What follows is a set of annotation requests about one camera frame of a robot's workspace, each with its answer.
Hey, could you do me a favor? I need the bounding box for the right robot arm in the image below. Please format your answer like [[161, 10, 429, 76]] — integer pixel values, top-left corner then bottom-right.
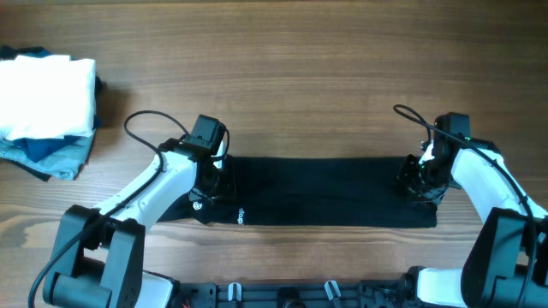
[[397, 138, 547, 308]]

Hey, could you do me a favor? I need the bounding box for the dark blue folded garment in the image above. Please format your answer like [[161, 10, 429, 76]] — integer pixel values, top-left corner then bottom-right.
[[0, 45, 104, 163]]

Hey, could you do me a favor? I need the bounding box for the white folded cloth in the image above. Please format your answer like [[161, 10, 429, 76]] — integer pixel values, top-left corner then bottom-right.
[[0, 54, 97, 141]]

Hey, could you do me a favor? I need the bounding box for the black t-shirt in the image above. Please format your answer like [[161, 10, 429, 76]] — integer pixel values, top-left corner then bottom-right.
[[160, 156, 437, 228]]

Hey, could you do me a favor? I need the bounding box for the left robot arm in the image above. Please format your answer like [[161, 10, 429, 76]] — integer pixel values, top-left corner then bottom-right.
[[28, 137, 229, 307]]

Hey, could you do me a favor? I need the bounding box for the light blue denim garment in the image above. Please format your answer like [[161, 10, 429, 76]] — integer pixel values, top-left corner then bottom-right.
[[1, 134, 95, 181]]

